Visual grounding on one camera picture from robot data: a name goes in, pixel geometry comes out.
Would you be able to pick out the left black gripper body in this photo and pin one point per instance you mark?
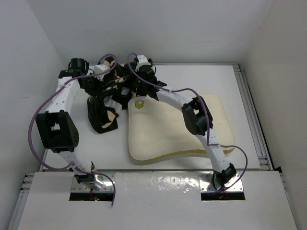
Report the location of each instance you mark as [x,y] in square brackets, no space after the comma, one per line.
[91,84]

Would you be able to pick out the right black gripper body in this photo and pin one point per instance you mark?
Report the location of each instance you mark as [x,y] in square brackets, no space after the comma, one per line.
[140,81]

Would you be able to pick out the black floral pillowcase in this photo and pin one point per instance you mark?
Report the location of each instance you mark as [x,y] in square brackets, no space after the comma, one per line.
[118,88]

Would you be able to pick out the cream yellow pillow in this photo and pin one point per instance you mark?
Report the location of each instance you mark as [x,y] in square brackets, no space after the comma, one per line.
[157,130]

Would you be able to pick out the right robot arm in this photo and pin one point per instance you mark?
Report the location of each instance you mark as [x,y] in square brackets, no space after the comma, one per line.
[197,119]

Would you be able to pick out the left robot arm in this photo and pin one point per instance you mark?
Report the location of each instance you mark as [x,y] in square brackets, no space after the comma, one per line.
[56,127]

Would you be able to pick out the white front cover board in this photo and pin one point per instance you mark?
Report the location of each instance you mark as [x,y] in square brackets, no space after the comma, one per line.
[157,201]

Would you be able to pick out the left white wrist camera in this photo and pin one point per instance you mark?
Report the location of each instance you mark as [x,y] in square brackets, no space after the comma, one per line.
[101,70]

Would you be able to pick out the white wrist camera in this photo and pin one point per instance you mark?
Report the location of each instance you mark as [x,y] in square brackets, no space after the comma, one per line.
[141,61]
[101,70]

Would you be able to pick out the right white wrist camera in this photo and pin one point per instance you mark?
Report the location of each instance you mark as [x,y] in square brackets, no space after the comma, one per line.
[141,61]

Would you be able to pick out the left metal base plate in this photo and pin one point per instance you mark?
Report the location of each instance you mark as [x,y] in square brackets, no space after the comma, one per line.
[97,183]

